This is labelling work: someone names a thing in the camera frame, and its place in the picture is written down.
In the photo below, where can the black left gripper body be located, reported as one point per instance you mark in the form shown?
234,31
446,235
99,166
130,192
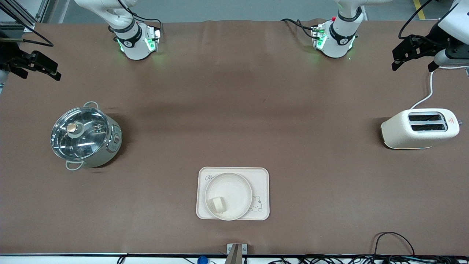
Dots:
429,47

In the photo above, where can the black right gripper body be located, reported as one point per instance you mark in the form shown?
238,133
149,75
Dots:
15,59

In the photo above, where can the round beige plate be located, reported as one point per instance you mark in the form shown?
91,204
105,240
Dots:
231,189

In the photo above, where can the small white steamed bun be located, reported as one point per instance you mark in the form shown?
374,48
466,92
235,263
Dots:
218,204

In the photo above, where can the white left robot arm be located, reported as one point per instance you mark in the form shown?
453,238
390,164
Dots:
339,40

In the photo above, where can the left arm base connector plate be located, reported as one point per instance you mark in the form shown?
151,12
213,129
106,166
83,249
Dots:
318,36

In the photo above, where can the right arm base connector plate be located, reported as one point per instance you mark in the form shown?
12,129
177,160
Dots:
155,38

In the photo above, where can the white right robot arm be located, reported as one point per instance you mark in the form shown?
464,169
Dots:
132,44

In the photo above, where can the glass pot lid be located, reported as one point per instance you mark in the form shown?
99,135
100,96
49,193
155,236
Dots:
80,134

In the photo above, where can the cream two-slot toaster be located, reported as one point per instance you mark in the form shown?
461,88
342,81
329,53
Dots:
403,134

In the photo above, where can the silver electric cooking pot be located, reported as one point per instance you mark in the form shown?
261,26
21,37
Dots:
110,146

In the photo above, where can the brown table cover mat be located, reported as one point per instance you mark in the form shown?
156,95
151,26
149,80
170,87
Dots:
293,110

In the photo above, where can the beige rabbit print tray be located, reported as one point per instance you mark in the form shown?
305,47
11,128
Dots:
261,183

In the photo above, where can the small blue round object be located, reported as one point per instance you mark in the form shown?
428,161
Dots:
202,260

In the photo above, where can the aluminium frame profile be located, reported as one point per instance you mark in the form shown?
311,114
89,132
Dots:
22,20

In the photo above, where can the grey metal camera bracket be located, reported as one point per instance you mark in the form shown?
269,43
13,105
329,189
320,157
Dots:
236,253

